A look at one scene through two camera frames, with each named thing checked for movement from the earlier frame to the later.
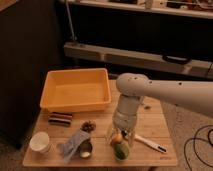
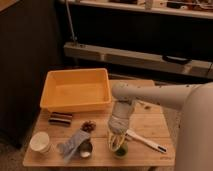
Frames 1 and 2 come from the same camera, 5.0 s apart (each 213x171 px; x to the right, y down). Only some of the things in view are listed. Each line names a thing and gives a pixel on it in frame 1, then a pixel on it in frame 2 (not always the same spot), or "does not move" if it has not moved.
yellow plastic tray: [75, 88] does not move
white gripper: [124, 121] to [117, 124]
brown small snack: [88, 126] does not move
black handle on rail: [176, 59] does not move
